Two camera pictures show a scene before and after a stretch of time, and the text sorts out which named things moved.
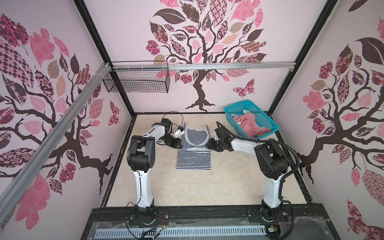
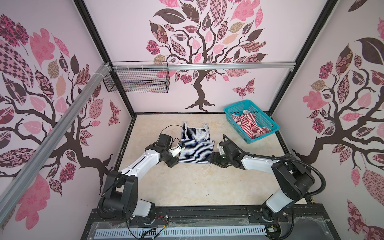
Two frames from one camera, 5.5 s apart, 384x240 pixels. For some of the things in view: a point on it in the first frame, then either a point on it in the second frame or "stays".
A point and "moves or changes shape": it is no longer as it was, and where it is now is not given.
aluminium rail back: (262, 65) stays
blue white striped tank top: (192, 156) moves or changes shape
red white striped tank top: (248, 122) stays
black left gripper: (176, 141) -> (173, 162)
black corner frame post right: (302, 56) stays
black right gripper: (211, 142) -> (214, 158)
